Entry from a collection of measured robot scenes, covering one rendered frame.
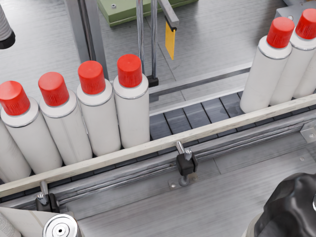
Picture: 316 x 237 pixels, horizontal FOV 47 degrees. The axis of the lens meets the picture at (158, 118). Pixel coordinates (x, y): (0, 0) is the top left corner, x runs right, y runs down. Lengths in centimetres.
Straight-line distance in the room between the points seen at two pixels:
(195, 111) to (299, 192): 42
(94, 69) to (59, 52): 41
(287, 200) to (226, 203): 31
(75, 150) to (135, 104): 13
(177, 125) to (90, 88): 23
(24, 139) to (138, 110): 17
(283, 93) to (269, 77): 8
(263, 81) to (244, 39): 31
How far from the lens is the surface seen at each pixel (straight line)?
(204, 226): 60
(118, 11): 92
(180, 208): 61
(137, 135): 60
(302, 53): 63
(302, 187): 32
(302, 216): 31
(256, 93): 66
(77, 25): 60
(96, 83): 49
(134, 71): 49
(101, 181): 64
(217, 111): 70
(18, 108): 50
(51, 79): 49
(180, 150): 62
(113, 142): 60
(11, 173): 62
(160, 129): 67
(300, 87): 73
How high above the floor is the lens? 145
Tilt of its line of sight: 56 degrees down
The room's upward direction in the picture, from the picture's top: 1 degrees clockwise
